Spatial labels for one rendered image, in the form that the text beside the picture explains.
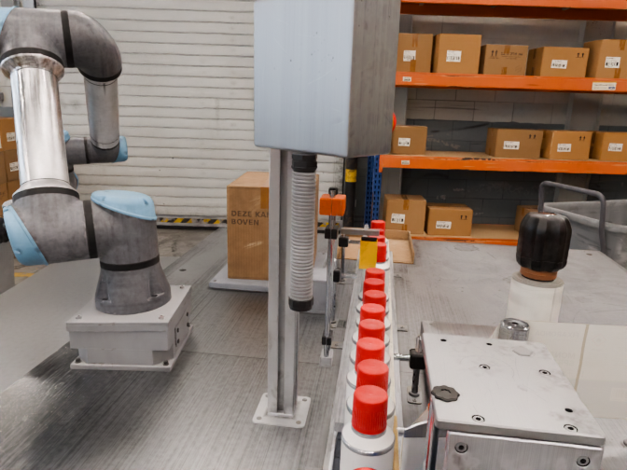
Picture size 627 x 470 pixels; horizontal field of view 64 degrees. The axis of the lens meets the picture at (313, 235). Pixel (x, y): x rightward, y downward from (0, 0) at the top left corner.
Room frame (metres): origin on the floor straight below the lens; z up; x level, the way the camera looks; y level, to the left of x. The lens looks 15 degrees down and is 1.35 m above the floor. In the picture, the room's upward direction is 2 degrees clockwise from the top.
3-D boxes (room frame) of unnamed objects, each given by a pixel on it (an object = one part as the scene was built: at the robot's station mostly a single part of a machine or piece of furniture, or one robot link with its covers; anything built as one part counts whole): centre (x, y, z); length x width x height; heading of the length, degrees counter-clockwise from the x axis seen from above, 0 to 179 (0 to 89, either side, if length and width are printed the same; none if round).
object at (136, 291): (0.99, 0.37, 0.98); 0.15 x 0.15 x 0.10
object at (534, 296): (0.83, -0.39, 1.03); 0.09 x 0.09 x 0.30
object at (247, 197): (1.51, 0.11, 0.99); 0.30 x 0.24 x 0.27; 177
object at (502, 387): (0.36, -0.15, 1.14); 0.14 x 0.11 x 0.01; 173
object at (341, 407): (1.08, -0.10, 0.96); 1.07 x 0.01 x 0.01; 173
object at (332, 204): (0.84, -0.06, 1.05); 0.10 x 0.04 x 0.33; 83
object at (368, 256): (0.85, -0.10, 1.09); 0.03 x 0.01 x 0.06; 83
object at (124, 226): (0.98, 0.39, 1.10); 0.13 x 0.12 x 0.14; 115
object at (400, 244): (1.78, -0.23, 0.85); 0.30 x 0.26 x 0.04; 173
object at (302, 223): (0.64, 0.01, 1.18); 0.04 x 0.04 x 0.21
